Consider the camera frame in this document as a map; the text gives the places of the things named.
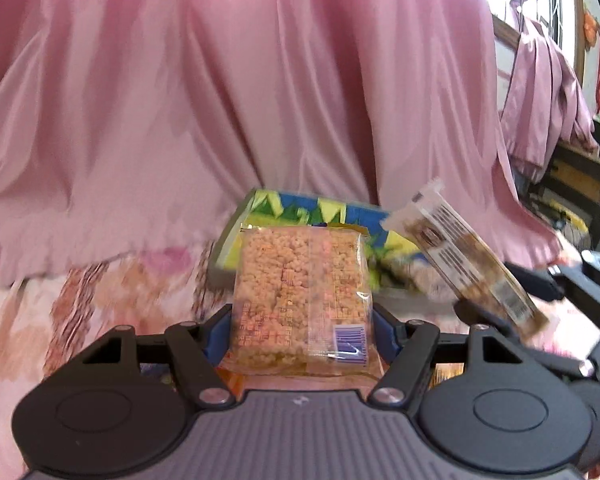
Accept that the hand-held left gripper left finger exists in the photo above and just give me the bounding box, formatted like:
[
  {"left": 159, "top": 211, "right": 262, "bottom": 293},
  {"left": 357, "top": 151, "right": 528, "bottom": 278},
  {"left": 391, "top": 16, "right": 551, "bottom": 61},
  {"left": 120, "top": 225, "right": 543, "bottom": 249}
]
[{"left": 72, "top": 305, "right": 236, "bottom": 407}]

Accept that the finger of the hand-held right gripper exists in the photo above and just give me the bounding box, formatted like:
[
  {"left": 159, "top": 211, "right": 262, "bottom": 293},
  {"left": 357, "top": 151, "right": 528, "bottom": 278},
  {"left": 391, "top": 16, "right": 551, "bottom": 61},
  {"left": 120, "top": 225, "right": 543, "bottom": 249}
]
[
  {"left": 452, "top": 300, "right": 597, "bottom": 377},
  {"left": 505, "top": 267, "right": 566, "bottom": 302}
]

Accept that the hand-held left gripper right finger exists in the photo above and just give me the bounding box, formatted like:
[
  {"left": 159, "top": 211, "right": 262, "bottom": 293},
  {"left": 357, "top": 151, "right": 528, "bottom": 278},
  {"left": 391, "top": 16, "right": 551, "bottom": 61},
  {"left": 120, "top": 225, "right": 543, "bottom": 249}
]
[{"left": 369, "top": 305, "right": 526, "bottom": 405}]

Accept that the clear nut bar packet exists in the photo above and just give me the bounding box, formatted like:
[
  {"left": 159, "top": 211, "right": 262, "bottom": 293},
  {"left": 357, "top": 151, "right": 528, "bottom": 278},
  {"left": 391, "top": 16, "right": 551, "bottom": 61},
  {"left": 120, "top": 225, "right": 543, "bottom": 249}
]
[{"left": 382, "top": 177, "right": 551, "bottom": 346}]

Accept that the gold snack packet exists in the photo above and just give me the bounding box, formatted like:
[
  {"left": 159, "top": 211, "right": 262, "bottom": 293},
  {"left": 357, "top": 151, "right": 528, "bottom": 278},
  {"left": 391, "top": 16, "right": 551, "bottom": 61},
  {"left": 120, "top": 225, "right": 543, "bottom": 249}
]
[{"left": 430, "top": 362, "right": 466, "bottom": 391}]

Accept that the rice cracker packet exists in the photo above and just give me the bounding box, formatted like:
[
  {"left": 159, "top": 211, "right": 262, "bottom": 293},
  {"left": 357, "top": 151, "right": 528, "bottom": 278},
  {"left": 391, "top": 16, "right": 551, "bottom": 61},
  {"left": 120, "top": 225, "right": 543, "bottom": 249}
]
[{"left": 217, "top": 223, "right": 381, "bottom": 376}]

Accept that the colourful painted paper sheet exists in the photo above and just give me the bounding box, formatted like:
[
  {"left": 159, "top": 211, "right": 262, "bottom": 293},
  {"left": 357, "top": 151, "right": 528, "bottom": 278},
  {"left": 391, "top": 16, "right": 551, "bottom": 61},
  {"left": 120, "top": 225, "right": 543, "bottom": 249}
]
[{"left": 225, "top": 189, "right": 431, "bottom": 291}]

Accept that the pink floral bed sheet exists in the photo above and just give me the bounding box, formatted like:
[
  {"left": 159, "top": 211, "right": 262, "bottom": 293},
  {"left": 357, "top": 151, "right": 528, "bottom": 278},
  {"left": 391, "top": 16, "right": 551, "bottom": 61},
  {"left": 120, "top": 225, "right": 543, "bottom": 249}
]
[{"left": 0, "top": 245, "right": 600, "bottom": 480}]

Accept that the pink hanging cloth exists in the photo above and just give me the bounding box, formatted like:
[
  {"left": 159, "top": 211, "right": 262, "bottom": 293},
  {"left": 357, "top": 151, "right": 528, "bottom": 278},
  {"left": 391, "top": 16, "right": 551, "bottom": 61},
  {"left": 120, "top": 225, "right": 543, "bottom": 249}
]
[{"left": 500, "top": 15, "right": 598, "bottom": 181}]

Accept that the large pink curtain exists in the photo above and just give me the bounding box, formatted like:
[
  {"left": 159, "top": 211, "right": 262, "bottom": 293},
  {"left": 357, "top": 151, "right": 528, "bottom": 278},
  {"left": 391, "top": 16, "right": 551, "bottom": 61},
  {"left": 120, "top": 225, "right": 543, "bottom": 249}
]
[{"left": 0, "top": 0, "right": 563, "bottom": 293}]

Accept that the window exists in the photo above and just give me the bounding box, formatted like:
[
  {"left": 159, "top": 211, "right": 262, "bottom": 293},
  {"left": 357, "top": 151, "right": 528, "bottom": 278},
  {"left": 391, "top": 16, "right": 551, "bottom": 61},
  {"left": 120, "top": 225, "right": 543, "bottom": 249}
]
[{"left": 490, "top": 0, "right": 581, "bottom": 61}]

